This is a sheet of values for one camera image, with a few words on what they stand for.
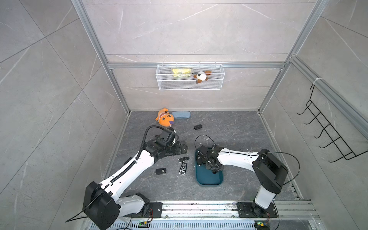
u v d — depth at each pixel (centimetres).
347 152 58
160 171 86
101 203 38
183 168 88
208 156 67
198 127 107
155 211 73
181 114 112
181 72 83
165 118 104
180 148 69
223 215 73
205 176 83
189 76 88
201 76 86
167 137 59
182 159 90
